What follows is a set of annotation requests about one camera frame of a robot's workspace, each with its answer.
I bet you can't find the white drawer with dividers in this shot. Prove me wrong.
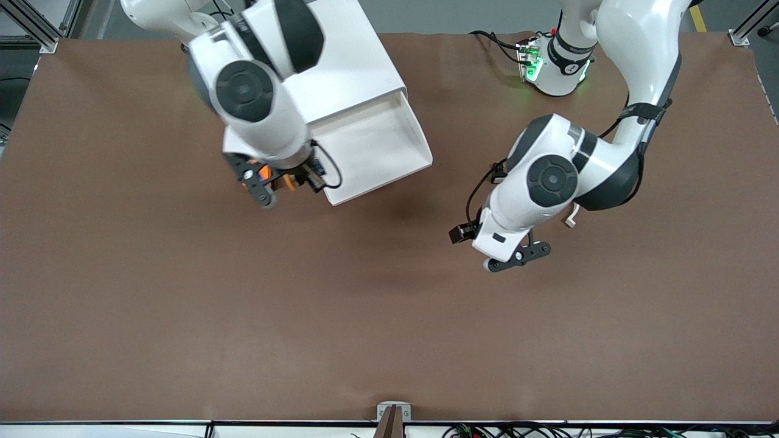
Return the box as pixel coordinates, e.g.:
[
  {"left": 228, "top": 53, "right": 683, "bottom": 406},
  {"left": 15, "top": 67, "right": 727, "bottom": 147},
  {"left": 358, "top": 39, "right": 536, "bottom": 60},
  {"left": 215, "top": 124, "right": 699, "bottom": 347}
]
[{"left": 307, "top": 90, "right": 434, "bottom": 206}]

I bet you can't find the brown table cover sheet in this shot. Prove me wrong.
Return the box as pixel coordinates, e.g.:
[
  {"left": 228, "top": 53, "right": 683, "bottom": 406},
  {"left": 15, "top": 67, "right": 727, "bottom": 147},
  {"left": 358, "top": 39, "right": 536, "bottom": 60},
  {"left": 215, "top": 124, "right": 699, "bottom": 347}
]
[{"left": 0, "top": 30, "right": 779, "bottom": 423}]

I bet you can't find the orange button enclosure box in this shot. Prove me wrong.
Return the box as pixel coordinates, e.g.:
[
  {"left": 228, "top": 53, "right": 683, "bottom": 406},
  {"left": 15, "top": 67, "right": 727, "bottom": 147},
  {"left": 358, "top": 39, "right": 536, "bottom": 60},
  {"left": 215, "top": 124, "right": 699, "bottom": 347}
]
[{"left": 243, "top": 163, "right": 274, "bottom": 190}]

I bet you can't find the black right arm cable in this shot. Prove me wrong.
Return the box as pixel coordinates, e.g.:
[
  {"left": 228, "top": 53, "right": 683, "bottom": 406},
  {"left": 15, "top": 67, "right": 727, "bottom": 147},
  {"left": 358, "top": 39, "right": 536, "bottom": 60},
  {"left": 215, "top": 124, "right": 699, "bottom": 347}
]
[{"left": 309, "top": 140, "right": 343, "bottom": 190}]

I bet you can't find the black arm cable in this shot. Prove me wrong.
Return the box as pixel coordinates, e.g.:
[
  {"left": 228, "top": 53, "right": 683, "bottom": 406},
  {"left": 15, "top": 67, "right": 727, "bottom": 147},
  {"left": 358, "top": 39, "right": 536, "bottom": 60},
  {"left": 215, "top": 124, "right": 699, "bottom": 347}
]
[
  {"left": 309, "top": 140, "right": 343, "bottom": 190},
  {"left": 466, "top": 159, "right": 509, "bottom": 228}
]

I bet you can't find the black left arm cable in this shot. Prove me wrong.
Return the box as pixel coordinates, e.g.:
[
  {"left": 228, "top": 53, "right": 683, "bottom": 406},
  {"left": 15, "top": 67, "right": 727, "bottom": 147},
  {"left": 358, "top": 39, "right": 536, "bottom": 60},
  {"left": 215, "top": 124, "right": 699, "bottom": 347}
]
[{"left": 466, "top": 159, "right": 509, "bottom": 228}]

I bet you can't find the grey metal edge bracket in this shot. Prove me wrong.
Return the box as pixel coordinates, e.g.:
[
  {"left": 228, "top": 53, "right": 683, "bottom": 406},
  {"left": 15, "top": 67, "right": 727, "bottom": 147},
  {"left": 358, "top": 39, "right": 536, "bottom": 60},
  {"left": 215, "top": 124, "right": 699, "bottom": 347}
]
[{"left": 377, "top": 401, "right": 412, "bottom": 422}]

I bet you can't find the black base power cable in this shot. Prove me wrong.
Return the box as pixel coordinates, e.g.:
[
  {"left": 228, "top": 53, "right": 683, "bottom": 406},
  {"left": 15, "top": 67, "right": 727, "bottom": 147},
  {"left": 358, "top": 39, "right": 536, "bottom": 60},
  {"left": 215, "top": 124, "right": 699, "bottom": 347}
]
[{"left": 470, "top": 29, "right": 525, "bottom": 64}]

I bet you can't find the brown wedge post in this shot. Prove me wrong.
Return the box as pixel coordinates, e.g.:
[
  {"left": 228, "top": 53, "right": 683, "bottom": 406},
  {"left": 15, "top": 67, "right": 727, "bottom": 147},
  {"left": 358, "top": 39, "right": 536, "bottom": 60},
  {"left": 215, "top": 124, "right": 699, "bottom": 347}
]
[{"left": 374, "top": 406, "right": 406, "bottom": 438}]

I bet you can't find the tangled cable bundle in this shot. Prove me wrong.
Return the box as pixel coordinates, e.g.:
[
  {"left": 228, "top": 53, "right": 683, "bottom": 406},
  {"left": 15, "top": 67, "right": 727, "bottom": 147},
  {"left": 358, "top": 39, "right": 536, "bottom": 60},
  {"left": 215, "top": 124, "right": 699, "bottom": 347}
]
[{"left": 444, "top": 423, "right": 779, "bottom": 438}]

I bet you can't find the aluminium frame post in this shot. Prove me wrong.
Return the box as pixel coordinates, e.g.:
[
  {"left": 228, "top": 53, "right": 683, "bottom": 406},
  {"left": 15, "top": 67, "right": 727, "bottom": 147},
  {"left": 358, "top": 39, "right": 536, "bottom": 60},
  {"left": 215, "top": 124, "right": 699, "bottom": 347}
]
[
  {"left": 0, "top": 0, "right": 68, "bottom": 54},
  {"left": 728, "top": 0, "right": 779, "bottom": 47}
]

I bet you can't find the white table edge rail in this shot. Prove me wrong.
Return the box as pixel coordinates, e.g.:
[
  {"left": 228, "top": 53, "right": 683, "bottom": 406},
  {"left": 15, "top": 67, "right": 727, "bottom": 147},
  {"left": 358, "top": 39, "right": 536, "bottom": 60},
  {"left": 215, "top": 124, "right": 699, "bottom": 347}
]
[{"left": 0, "top": 421, "right": 779, "bottom": 438}]

